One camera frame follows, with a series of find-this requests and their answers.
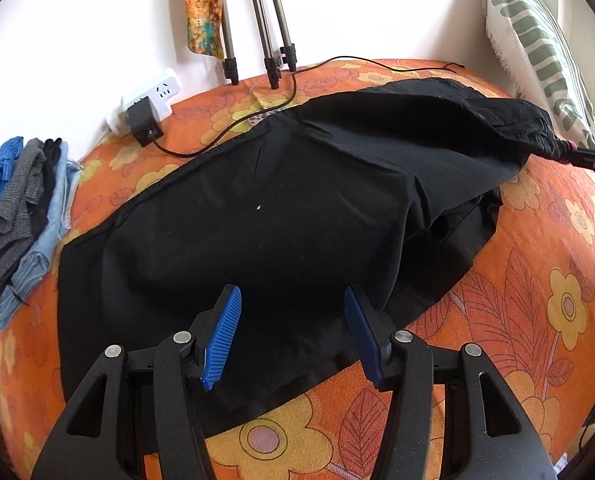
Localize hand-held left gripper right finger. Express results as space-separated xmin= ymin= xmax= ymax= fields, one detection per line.
xmin=343 ymin=286 xmax=561 ymax=480

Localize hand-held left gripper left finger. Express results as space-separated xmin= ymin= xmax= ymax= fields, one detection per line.
xmin=30 ymin=284 xmax=243 ymax=480

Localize black pants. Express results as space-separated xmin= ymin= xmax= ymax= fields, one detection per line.
xmin=56 ymin=77 xmax=578 ymax=438

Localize orange floral bedsheet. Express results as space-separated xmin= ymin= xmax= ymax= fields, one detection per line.
xmin=0 ymin=57 xmax=595 ymax=480

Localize green striped white pillow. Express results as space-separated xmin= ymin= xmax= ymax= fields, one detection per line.
xmin=480 ymin=0 xmax=595 ymax=148

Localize stack of folded clothes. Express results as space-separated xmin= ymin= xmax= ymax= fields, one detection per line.
xmin=0 ymin=141 xmax=84 ymax=331

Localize black power adapter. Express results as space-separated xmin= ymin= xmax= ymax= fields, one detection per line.
xmin=128 ymin=99 xmax=164 ymax=147

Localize folded black cloth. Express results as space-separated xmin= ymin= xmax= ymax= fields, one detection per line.
xmin=0 ymin=137 xmax=63 ymax=318

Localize folded grey checked cloth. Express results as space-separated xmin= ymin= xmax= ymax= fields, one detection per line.
xmin=0 ymin=137 xmax=48 ymax=286

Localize white power strip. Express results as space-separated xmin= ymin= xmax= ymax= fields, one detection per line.
xmin=106 ymin=67 xmax=181 ymax=137

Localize folded blue cloth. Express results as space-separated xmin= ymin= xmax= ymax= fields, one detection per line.
xmin=0 ymin=136 xmax=26 ymax=251

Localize metal tripod leg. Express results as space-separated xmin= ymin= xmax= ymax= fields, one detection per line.
xmin=264 ymin=0 xmax=298 ymax=73
xmin=220 ymin=0 xmax=240 ymax=86
xmin=244 ymin=0 xmax=280 ymax=90

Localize orange patterned hanging cloth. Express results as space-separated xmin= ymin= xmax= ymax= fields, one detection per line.
xmin=179 ymin=0 xmax=233 ymax=59

